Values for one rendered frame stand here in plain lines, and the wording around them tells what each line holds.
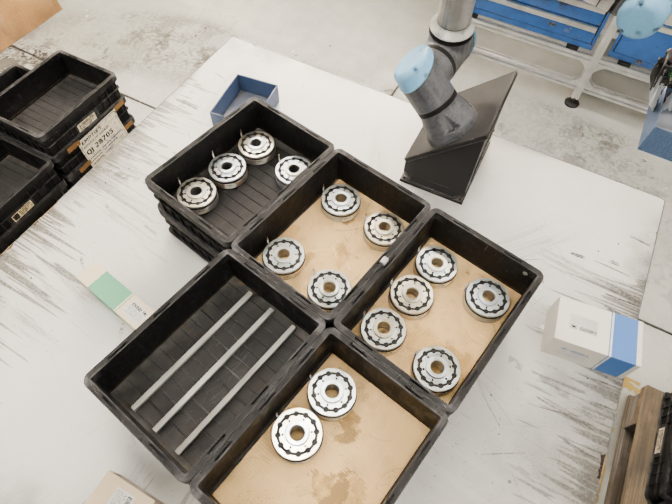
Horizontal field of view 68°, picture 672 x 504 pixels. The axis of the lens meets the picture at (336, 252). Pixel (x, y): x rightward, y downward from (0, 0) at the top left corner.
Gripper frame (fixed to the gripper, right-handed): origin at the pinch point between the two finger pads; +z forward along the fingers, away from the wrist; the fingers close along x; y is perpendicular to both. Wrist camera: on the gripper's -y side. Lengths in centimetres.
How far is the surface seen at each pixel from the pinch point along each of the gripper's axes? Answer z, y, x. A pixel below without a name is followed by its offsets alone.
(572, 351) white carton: 37, 47, 5
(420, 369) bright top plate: 23, 74, -24
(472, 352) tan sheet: 27, 63, -16
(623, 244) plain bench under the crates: 43.3, 4.4, 9.6
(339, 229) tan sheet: 22, 49, -58
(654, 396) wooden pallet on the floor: 103, 14, 44
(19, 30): 72, -26, -322
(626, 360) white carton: 35, 45, 16
